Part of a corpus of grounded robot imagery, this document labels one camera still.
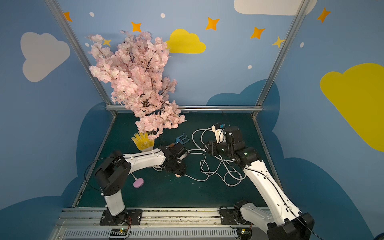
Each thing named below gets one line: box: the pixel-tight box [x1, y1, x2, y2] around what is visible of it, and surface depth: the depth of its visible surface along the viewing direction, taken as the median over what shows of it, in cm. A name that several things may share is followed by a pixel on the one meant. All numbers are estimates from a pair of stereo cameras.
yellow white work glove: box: [131, 132, 155, 152], surface depth 106 cm
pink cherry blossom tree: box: [85, 31, 186, 139], surface depth 74 cm
